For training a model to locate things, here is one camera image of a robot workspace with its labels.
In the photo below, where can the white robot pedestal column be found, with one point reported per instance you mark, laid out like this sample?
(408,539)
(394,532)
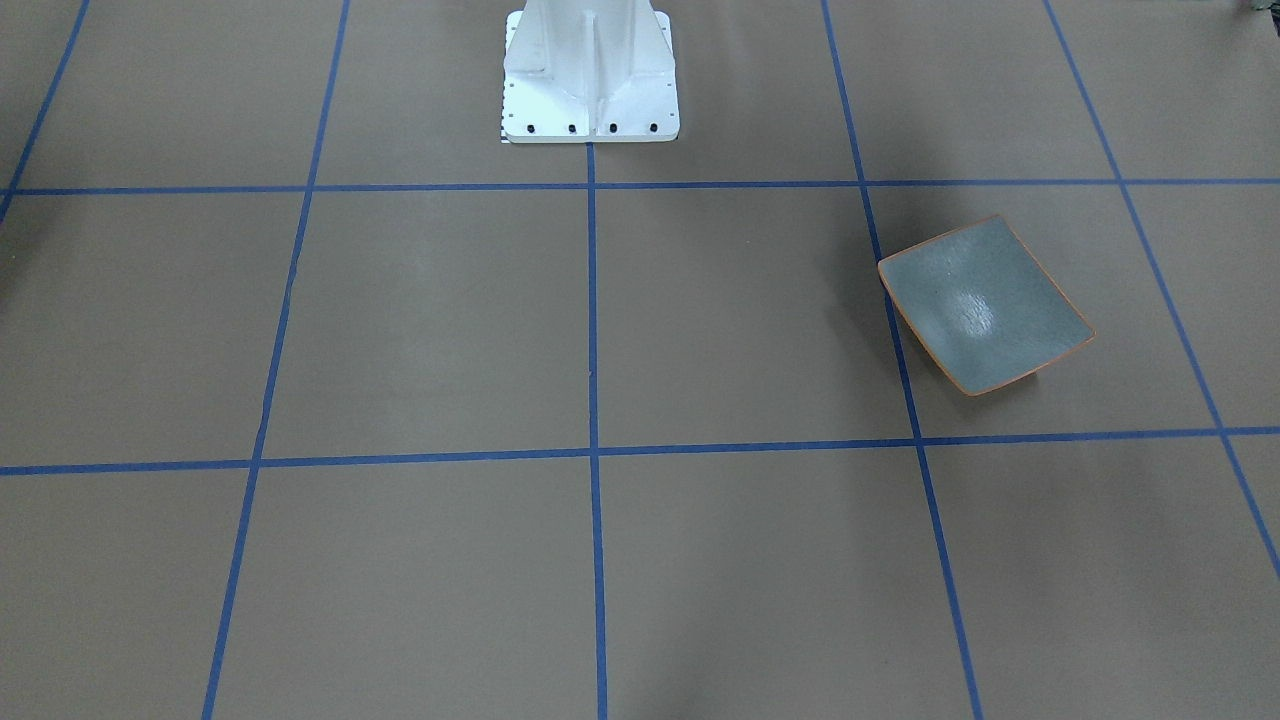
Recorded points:
(589,72)

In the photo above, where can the grey square plate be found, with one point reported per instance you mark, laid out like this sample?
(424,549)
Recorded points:
(983,307)

